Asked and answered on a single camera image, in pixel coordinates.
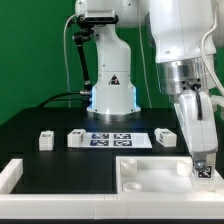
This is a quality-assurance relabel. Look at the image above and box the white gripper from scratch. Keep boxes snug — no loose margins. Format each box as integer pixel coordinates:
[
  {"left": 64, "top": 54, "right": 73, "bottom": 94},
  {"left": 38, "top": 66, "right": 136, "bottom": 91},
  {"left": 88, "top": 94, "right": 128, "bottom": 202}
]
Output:
[{"left": 174, "top": 91, "right": 218, "bottom": 171}]

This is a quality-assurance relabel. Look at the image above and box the white cable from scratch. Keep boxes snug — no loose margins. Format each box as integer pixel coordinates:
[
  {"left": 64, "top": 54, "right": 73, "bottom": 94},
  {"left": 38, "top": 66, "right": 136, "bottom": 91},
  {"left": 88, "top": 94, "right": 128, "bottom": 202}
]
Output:
[
  {"left": 137, "top": 6, "right": 153, "bottom": 109},
  {"left": 62, "top": 13, "right": 78, "bottom": 108}
]

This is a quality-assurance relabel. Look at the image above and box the grey camera on mount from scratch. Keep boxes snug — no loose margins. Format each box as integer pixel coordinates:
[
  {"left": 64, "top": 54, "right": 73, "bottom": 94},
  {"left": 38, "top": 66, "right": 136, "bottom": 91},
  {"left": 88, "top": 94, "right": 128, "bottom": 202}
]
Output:
[{"left": 78, "top": 10, "right": 118, "bottom": 24}]

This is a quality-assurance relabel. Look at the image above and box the white cable left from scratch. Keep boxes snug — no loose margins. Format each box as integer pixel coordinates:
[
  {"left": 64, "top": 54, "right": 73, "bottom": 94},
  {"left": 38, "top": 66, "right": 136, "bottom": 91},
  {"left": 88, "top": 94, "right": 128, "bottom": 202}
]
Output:
[{"left": 62, "top": 13, "right": 78, "bottom": 108}]

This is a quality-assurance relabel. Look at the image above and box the black cable at base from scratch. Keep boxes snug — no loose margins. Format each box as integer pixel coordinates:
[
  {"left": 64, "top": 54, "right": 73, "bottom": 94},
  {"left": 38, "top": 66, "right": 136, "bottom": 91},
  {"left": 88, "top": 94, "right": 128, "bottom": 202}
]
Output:
[{"left": 37, "top": 89, "right": 92, "bottom": 108}]

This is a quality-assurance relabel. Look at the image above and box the white U-shaped obstacle fence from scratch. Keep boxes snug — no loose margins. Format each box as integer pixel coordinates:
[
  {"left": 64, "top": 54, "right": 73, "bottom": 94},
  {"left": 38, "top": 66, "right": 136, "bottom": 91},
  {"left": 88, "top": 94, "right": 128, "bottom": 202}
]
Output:
[{"left": 0, "top": 159, "right": 224, "bottom": 219}]

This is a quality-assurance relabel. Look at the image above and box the white cable right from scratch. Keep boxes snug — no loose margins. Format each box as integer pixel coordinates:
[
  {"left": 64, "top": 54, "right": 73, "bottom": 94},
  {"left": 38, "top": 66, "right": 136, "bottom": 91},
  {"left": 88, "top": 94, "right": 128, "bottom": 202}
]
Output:
[{"left": 137, "top": 6, "right": 153, "bottom": 109}]

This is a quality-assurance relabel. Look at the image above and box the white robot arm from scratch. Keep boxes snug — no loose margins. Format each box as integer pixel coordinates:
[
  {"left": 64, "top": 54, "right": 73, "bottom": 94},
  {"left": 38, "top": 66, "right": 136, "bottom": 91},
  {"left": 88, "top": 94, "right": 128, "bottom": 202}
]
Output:
[{"left": 75, "top": 0, "right": 224, "bottom": 171}]

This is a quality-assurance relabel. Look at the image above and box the white square tabletop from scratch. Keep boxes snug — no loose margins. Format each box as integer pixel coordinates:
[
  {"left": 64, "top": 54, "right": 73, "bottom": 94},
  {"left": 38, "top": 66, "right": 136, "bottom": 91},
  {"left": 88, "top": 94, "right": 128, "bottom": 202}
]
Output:
[{"left": 115, "top": 155, "right": 224, "bottom": 196}]

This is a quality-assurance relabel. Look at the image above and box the white sheet with AprilTags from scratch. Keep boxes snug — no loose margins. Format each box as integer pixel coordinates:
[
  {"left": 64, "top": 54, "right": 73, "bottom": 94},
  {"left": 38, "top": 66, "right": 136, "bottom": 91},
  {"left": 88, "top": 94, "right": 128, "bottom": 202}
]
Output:
[{"left": 81, "top": 132, "right": 152, "bottom": 149}]

